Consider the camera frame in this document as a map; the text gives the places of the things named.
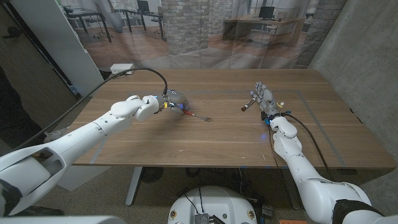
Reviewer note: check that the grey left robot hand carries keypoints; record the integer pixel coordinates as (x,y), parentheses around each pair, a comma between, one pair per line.
(175,99)

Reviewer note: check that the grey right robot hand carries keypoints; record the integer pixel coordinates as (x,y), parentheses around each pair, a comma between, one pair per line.
(265,99)

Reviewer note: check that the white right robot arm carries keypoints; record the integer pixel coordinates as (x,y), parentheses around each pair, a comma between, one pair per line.
(311,183)

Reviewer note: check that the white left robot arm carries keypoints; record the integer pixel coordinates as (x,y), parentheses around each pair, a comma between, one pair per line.
(77,140)

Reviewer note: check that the brown dry-erase marker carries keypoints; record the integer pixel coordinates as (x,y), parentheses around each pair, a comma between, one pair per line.
(247,105)

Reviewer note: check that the white power box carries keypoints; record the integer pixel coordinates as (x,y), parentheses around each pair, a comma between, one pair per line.
(119,67)

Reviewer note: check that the black round fan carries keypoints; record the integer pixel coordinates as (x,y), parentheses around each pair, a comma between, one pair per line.
(151,174)

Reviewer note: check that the printed office backdrop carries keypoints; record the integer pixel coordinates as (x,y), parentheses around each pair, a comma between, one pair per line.
(217,31)

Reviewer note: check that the white table leg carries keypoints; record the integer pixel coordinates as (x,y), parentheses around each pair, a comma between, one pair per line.
(289,193)
(133,186)

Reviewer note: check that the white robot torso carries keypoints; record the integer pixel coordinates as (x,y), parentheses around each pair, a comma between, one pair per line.
(214,202)

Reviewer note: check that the white upright panel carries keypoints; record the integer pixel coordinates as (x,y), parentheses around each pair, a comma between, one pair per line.
(62,46)

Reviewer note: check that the orange object on floor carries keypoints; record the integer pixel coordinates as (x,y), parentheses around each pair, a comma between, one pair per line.
(292,221)

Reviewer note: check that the white sneaker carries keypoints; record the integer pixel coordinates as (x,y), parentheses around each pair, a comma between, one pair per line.
(56,136)

